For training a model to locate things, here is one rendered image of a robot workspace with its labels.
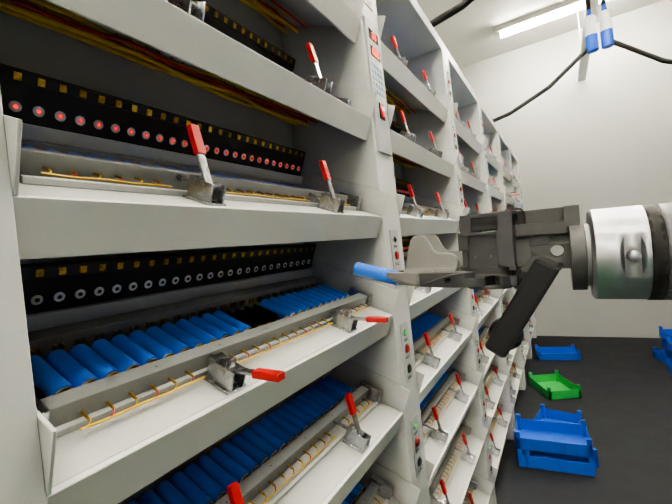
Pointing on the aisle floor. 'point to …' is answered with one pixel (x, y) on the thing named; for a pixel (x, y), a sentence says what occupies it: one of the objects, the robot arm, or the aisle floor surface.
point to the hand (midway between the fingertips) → (400, 279)
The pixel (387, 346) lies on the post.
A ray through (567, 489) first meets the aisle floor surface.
